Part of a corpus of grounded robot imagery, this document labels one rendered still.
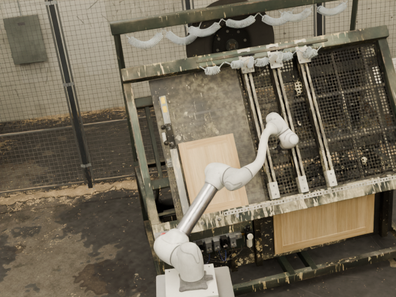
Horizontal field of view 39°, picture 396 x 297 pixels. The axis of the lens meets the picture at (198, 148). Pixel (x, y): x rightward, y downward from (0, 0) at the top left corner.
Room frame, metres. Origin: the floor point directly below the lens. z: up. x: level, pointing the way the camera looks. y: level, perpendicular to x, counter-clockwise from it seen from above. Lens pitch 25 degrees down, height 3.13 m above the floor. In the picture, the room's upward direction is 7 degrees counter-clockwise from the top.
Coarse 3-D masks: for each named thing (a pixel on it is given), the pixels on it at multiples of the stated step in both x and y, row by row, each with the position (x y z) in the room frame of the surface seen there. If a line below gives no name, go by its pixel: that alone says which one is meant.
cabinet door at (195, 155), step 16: (192, 144) 3.87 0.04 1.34; (208, 144) 3.88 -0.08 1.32; (224, 144) 3.89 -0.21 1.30; (192, 160) 3.80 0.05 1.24; (208, 160) 3.81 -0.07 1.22; (224, 160) 3.82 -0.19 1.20; (192, 176) 3.73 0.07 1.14; (192, 192) 3.66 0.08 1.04; (224, 192) 3.68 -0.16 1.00; (240, 192) 3.68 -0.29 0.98; (208, 208) 3.60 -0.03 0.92; (224, 208) 3.61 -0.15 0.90
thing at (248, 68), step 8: (248, 48) 4.25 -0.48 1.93; (240, 56) 4.21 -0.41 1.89; (248, 56) 4.08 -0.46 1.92; (248, 64) 4.09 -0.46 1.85; (248, 72) 4.16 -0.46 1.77; (248, 80) 4.14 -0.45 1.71; (248, 88) 4.10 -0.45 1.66; (248, 96) 4.09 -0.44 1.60; (256, 96) 4.07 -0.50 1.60; (256, 104) 4.03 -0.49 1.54; (256, 112) 4.03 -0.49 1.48; (256, 120) 3.96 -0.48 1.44; (256, 128) 3.93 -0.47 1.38; (256, 136) 3.94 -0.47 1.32; (272, 168) 3.76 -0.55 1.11; (272, 176) 3.73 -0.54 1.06; (272, 184) 3.69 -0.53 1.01; (272, 192) 3.65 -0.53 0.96
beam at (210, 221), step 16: (384, 176) 3.80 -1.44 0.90; (336, 192) 3.71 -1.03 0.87; (352, 192) 3.71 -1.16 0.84; (368, 192) 3.72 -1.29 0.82; (240, 208) 3.59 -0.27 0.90; (272, 208) 3.60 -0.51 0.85; (288, 208) 3.61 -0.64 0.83; (304, 208) 3.62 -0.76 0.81; (160, 224) 3.49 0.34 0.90; (176, 224) 3.49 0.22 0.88; (208, 224) 3.51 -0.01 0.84; (224, 224) 3.51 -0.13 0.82
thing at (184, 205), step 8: (160, 104) 4.01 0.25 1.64; (168, 112) 3.98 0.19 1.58; (168, 120) 3.94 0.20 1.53; (176, 152) 3.81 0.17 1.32; (176, 160) 3.77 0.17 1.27; (176, 168) 3.74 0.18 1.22; (176, 176) 3.70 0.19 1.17; (184, 192) 3.64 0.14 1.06; (184, 200) 3.60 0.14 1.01; (184, 208) 3.57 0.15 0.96
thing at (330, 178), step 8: (304, 40) 4.32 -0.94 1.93; (296, 48) 4.28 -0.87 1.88; (304, 48) 4.29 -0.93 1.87; (304, 56) 4.19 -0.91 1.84; (304, 64) 4.26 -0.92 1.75; (304, 72) 4.21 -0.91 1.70; (304, 80) 4.17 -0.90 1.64; (304, 88) 4.17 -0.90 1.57; (312, 88) 4.14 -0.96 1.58; (312, 96) 4.11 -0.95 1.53; (312, 104) 4.07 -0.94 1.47; (312, 112) 4.03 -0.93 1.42; (312, 120) 4.02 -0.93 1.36; (320, 120) 4.00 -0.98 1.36; (320, 128) 3.97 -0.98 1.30; (320, 136) 3.93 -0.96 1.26; (320, 144) 3.89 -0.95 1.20; (320, 152) 3.89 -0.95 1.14; (328, 152) 3.86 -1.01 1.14; (328, 160) 3.83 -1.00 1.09; (328, 168) 3.82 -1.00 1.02; (328, 176) 3.75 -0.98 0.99; (328, 184) 3.74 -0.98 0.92; (336, 184) 3.72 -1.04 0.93
